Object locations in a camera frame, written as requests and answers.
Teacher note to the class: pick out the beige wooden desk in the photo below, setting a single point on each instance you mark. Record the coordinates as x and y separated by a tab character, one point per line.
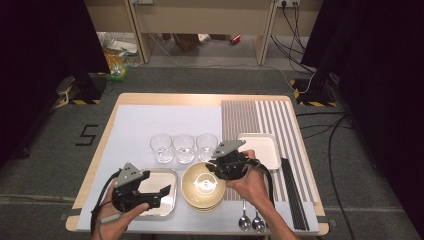
200	16

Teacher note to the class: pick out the person's right hand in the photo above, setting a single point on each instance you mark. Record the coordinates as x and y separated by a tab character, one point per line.
251	188

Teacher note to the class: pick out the silver metal spoon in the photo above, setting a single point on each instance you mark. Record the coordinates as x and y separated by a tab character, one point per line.
244	221
258	224

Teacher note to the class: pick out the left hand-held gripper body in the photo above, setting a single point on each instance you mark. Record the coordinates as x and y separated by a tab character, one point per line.
128	196

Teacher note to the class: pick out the white wall socket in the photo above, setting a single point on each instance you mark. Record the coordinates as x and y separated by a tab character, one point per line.
288	2

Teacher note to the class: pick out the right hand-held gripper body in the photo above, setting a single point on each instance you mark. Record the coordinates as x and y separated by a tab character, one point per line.
231	165

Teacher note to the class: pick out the brown striped placemat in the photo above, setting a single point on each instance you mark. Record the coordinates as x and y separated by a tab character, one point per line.
240	123

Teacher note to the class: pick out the brown cardboard box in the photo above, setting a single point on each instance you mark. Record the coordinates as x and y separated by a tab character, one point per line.
186	41

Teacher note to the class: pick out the clear drinking glass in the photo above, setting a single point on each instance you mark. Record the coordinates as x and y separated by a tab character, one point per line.
184	149
207	148
162	148

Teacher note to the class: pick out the small red object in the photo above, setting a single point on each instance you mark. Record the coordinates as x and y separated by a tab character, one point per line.
235	39

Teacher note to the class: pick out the person's left hand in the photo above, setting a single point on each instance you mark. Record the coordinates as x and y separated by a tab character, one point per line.
113	221

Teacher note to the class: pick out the white crumpled paper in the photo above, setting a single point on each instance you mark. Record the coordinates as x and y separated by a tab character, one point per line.
203	37

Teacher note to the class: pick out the black stand base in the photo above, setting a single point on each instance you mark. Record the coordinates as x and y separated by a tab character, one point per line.
88	88
310	91

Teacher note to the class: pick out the black curtain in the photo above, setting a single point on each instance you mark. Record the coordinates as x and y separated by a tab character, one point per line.
40	50
383	66

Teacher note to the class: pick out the plastic bag of packets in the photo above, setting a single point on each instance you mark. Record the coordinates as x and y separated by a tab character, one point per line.
116	56

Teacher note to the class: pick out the cream square plate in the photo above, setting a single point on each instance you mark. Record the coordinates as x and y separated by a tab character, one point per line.
263	146
163	176

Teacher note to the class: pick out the white table sheet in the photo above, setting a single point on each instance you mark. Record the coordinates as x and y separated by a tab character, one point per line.
150	123

